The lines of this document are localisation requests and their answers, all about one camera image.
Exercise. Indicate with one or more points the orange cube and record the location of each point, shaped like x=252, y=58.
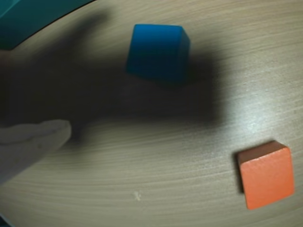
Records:
x=267, y=179

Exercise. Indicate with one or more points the blue cube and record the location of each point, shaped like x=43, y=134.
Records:
x=154, y=54

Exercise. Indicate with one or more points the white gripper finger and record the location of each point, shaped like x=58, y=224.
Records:
x=26, y=146

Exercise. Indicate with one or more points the teal plastic box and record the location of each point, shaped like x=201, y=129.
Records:
x=26, y=19

